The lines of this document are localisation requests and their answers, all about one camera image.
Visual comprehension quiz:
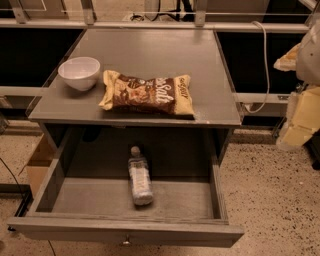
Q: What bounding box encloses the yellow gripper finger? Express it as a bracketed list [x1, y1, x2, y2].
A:
[276, 85, 320, 151]
[273, 43, 300, 72]

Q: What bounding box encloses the clear plastic water bottle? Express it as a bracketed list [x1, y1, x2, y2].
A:
[128, 146, 153, 206]

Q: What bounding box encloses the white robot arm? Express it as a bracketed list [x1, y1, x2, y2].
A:
[274, 21, 320, 151]

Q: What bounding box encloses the open grey top drawer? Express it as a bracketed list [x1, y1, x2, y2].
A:
[8, 127, 244, 248]

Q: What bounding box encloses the metal drawer knob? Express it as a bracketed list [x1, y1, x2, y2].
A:
[121, 235, 132, 247]

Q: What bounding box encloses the brown yellow snack bag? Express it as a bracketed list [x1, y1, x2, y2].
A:
[99, 70, 194, 116]

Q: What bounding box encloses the white bowl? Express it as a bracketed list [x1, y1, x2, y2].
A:
[58, 57, 101, 91]

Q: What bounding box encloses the cardboard box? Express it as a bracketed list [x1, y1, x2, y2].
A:
[21, 135, 56, 197]

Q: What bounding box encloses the white cable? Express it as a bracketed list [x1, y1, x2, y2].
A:
[243, 20, 271, 115]

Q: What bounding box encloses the metal rail frame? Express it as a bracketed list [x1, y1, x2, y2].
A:
[0, 0, 319, 33]

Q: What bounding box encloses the black floor cable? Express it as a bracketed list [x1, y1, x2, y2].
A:
[0, 156, 58, 256]

